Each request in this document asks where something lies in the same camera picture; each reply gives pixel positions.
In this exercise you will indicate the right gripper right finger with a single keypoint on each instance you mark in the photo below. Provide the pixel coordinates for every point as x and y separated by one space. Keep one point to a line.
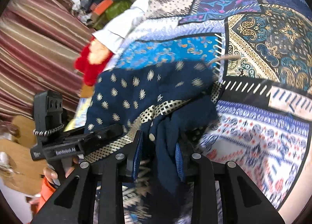
224 193

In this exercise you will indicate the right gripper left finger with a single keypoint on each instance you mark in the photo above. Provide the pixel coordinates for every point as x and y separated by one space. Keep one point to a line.
74 200

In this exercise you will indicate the navy patterned hooded sweatshirt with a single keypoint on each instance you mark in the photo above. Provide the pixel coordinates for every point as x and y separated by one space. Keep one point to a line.
162 101

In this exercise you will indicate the person left hand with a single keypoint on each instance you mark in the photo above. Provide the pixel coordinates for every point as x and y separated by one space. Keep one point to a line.
68 166

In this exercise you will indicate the peach bed sheet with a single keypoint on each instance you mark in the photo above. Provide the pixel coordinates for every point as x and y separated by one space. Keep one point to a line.
296 201

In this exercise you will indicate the red plush toy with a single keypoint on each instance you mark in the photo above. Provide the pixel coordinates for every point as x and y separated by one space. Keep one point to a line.
92 61

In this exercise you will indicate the striped red gold curtain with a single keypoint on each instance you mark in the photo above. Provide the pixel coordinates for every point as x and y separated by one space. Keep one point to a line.
40 41

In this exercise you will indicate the white pillow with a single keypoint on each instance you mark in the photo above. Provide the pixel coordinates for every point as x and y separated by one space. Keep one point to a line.
115 32

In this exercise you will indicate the orange box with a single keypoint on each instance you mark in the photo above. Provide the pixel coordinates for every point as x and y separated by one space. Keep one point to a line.
98 9

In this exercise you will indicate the blue patchwork quilt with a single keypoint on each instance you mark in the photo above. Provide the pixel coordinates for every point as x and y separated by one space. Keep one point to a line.
269 43

